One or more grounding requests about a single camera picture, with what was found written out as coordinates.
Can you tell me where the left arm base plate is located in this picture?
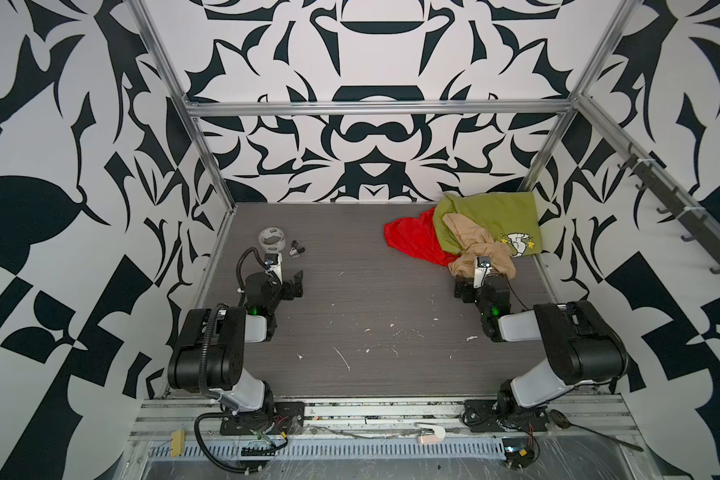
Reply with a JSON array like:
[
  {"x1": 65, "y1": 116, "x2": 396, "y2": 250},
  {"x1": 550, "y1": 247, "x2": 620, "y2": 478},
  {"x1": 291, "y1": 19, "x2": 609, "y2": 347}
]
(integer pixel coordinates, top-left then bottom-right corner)
[{"x1": 220, "y1": 401, "x2": 306, "y2": 436}]

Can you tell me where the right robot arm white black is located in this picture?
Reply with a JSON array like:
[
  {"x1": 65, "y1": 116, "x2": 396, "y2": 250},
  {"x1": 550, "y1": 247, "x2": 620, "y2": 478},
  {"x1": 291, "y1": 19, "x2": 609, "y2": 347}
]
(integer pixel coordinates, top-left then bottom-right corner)
[{"x1": 454, "y1": 276, "x2": 629, "y2": 418}]

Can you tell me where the green cloth with print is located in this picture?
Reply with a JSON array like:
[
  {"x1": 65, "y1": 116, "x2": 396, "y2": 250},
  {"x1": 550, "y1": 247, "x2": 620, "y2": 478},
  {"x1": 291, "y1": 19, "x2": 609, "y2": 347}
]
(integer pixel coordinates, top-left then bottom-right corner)
[{"x1": 432, "y1": 192, "x2": 543, "y2": 257}]

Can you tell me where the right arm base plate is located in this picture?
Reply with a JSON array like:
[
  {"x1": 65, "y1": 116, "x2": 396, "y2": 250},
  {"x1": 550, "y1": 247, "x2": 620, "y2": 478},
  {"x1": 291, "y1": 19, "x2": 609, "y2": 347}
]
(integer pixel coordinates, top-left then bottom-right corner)
[{"x1": 460, "y1": 399, "x2": 548, "y2": 433}]

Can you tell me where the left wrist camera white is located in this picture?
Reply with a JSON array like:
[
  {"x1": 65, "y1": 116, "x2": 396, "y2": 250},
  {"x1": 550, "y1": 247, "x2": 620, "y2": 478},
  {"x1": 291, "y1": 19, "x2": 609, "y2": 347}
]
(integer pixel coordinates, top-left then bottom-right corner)
[{"x1": 264, "y1": 253, "x2": 283, "y2": 283}]

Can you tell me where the clear tape roll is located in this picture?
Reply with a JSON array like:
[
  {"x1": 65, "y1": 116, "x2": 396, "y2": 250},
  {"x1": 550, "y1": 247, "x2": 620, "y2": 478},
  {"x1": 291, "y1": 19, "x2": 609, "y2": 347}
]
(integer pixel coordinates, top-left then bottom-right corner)
[{"x1": 258, "y1": 227, "x2": 286, "y2": 253}]

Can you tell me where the black wall hook rack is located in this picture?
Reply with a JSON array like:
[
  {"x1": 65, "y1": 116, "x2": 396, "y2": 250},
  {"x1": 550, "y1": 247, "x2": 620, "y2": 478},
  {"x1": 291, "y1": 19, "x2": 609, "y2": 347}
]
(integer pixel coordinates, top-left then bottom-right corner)
[{"x1": 619, "y1": 142, "x2": 720, "y2": 276}]

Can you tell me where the black corrugated cable hose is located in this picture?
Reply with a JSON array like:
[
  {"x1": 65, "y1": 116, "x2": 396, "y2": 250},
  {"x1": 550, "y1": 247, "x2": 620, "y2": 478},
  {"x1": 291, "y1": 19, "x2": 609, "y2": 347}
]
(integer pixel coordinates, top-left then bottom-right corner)
[{"x1": 193, "y1": 411, "x2": 289, "y2": 475}]

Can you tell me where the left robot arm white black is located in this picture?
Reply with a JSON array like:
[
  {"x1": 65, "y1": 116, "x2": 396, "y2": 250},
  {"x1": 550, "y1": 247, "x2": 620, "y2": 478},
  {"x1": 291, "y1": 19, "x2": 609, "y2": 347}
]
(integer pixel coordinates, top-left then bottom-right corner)
[{"x1": 167, "y1": 247, "x2": 303, "y2": 414}]

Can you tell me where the beige tan cloth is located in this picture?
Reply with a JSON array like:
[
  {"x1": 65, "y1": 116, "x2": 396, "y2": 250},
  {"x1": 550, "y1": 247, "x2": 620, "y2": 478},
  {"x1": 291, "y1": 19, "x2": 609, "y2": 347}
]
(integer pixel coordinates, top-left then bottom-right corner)
[{"x1": 443, "y1": 213, "x2": 517, "y2": 280}]

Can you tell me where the small electronics board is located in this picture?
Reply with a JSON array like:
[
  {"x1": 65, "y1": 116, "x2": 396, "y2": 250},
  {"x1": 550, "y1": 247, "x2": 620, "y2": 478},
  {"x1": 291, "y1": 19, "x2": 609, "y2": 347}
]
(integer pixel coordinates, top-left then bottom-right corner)
[{"x1": 502, "y1": 437, "x2": 540, "y2": 471}]

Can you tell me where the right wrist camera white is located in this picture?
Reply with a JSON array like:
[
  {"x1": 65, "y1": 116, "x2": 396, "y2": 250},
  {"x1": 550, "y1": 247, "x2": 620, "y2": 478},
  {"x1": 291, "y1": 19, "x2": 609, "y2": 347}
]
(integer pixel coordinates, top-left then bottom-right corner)
[{"x1": 473, "y1": 256, "x2": 493, "y2": 289}]

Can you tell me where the red cloth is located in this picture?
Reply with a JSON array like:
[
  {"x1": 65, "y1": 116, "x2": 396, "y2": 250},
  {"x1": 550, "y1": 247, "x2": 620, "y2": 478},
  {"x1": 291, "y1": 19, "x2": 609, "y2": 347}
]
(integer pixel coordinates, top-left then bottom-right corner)
[{"x1": 383, "y1": 207, "x2": 458, "y2": 267}]

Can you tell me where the yellow tag piece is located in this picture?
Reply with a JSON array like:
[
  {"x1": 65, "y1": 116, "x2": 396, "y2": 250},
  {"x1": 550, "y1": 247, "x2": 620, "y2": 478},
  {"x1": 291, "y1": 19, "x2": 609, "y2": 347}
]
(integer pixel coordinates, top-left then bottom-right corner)
[{"x1": 169, "y1": 428, "x2": 186, "y2": 458}]

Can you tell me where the white plastic hook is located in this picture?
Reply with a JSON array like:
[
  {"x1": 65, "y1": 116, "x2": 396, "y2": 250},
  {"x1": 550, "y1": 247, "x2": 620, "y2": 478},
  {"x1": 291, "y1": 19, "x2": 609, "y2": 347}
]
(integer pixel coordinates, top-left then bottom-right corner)
[{"x1": 415, "y1": 423, "x2": 447, "y2": 445}]

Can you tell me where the black binder clip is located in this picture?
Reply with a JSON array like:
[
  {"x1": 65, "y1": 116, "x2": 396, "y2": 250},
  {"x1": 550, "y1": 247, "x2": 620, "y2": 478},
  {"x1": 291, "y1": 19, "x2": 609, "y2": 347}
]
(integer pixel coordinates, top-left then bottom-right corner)
[{"x1": 289, "y1": 240, "x2": 306, "y2": 258}]

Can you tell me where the white slotted cable duct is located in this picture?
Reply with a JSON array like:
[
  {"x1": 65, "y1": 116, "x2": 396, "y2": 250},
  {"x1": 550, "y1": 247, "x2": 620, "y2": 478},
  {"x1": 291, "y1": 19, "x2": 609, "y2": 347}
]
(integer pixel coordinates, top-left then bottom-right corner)
[{"x1": 149, "y1": 437, "x2": 506, "y2": 462}]

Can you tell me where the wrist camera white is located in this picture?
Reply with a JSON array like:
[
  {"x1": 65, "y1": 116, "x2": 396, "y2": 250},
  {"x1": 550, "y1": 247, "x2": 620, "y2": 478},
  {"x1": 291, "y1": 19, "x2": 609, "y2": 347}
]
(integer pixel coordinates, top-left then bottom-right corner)
[
  {"x1": 264, "y1": 253, "x2": 283, "y2": 283},
  {"x1": 473, "y1": 256, "x2": 493, "y2": 289}
]

